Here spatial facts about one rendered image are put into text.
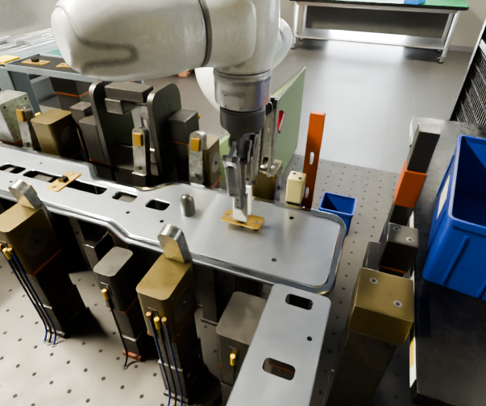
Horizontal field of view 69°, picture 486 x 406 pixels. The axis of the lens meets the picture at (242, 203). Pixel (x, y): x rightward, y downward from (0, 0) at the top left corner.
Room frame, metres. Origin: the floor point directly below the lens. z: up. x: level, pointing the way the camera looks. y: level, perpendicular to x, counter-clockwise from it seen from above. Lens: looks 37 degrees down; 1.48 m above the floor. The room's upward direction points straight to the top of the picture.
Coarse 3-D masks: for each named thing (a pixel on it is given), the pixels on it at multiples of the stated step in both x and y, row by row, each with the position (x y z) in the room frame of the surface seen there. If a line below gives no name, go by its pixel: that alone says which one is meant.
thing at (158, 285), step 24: (168, 264) 0.40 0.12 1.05; (144, 288) 0.35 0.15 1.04; (168, 288) 0.35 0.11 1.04; (192, 288) 0.40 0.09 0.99; (144, 312) 0.34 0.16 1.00; (168, 312) 0.33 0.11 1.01; (192, 312) 0.39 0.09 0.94; (168, 336) 0.33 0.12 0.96; (192, 336) 0.39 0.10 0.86; (168, 360) 0.33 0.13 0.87; (192, 360) 0.37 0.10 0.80; (168, 384) 0.34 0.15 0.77; (192, 384) 0.36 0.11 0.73
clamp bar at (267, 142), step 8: (272, 104) 0.70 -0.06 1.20; (272, 112) 0.70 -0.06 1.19; (272, 120) 0.68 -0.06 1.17; (264, 128) 0.70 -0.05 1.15; (272, 128) 0.68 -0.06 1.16; (264, 136) 0.69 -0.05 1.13; (272, 136) 0.68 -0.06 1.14; (264, 144) 0.69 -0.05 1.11; (272, 144) 0.68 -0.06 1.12; (264, 152) 0.69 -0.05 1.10; (272, 152) 0.68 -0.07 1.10; (272, 160) 0.68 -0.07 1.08; (256, 168) 0.68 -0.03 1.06
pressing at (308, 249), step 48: (0, 144) 0.90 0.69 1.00; (0, 192) 0.68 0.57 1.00; (48, 192) 0.67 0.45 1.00; (144, 192) 0.67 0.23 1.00; (192, 192) 0.67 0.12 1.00; (144, 240) 0.51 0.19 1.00; (192, 240) 0.51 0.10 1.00; (240, 240) 0.51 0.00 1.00; (288, 240) 0.51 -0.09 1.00; (336, 240) 0.51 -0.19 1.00
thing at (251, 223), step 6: (228, 210) 0.58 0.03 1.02; (222, 216) 0.56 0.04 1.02; (252, 216) 0.56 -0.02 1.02; (258, 216) 0.56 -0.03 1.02; (234, 222) 0.54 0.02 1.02; (240, 222) 0.54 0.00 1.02; (246, 222) 0.54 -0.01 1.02; (252, 222) 0.54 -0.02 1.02; (252, 228) 0.52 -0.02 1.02; (258, 228) 0.52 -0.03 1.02
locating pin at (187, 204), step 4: (184, 196) 0.59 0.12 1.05; (188, 196) 0.59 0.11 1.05; (192, 196) 0.60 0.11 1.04; (180, 200) 0.59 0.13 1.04; (184, 200) 0.58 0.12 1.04; (188, 200) 0.59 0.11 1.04; (192, 200) 0.59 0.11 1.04; (180, 204) 0.59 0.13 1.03; (184, 204) 0.58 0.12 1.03; (188, 204) 0.58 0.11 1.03; (192, 204) 0.59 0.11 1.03; (184, 208) 0.58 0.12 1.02; (188, 208) 0.58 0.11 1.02; (192, 208) 0.59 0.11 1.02; (184, 212) 0.58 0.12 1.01; (188, 212) 0.58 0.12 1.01; (192, 212) 0.58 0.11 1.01; (184, 216) 0.58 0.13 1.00; (188, 216) 0.58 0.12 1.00
